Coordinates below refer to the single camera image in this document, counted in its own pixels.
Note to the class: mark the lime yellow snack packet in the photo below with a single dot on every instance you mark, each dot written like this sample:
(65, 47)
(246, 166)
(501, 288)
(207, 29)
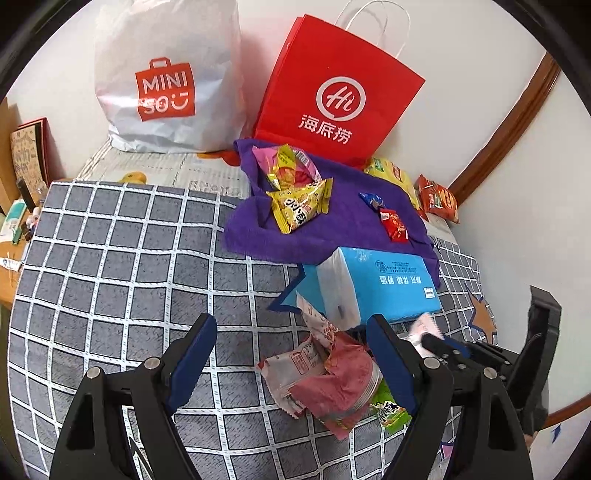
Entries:
(284, 159)

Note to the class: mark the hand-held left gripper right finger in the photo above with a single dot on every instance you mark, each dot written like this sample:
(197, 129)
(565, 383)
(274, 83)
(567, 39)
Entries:
(392, 364)

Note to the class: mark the brown wooden door frame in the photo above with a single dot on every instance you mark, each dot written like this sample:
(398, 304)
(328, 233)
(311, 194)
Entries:
(508, 124)

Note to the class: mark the grey checked blanket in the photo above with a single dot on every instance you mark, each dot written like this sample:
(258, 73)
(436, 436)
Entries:
(138, 286)

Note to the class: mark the small red candy packet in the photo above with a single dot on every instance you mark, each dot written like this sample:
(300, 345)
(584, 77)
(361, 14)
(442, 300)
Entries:
(395, 226)

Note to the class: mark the orange chips bag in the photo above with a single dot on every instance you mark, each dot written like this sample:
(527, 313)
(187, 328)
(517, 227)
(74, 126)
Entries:
(438, 201)

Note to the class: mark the yellow cartoon snack packet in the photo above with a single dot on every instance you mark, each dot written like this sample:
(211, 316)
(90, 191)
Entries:
(298, 205)

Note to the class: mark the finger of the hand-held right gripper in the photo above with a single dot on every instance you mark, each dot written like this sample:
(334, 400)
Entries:
(445, 347)

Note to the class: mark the white red-label snack packet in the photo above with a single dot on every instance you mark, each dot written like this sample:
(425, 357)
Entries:
(295, 369)

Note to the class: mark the white printed bedsheet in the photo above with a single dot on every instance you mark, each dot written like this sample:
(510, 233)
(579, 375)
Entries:
(184, 170)

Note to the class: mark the yellow chips bag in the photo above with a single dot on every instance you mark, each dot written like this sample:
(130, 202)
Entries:
(392, 177)

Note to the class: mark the red paper bag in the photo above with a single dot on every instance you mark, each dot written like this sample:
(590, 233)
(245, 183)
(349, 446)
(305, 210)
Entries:
(341, 97)

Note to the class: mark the magenta snack packet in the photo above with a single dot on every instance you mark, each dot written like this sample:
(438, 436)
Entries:
(300, 175)

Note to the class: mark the wooden nightstand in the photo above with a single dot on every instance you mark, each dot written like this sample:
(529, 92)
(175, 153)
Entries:
(9, 277)

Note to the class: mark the patterned hardcover book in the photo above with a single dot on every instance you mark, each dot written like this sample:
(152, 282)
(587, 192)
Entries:
(30, 152)

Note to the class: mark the purple towel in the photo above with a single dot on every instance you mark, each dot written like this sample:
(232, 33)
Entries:
(351, 226)

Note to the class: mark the teal and white box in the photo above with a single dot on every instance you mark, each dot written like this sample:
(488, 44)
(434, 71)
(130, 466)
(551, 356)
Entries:
(14, 219)

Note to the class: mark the small blue candy packet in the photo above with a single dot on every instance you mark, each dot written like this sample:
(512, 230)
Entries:
(371, 199)

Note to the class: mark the green snack packet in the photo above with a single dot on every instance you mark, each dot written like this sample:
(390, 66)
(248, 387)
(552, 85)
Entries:
(388, 410)

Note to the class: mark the pink silver-striped snack packet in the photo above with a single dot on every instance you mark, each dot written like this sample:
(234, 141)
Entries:
(341, 383)

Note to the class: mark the blue tissue pack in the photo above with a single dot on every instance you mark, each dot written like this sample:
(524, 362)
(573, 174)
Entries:
(383, 286)

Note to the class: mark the light pink peach snack packet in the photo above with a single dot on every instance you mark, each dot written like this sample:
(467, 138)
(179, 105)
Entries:
(427, 325)

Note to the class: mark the white plastic shopping bag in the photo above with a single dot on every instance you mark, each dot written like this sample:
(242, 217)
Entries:
(171, 74)

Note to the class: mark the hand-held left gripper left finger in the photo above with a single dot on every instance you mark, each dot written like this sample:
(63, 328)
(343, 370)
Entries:
(191, 364)

